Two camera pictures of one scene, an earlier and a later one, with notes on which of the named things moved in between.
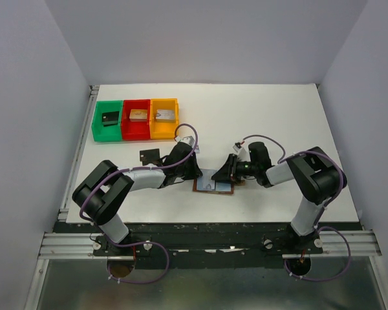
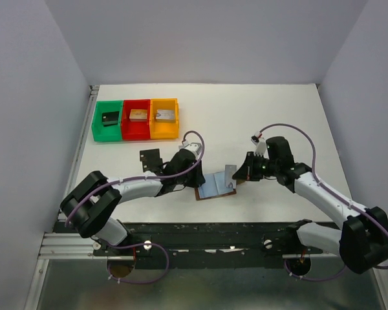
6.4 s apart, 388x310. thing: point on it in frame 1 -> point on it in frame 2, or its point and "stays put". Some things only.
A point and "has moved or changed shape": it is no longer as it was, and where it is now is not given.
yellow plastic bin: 163,129 stays put
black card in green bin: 110,118 stays put
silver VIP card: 206,183 has moved or changed shape
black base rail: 210,245 stays put
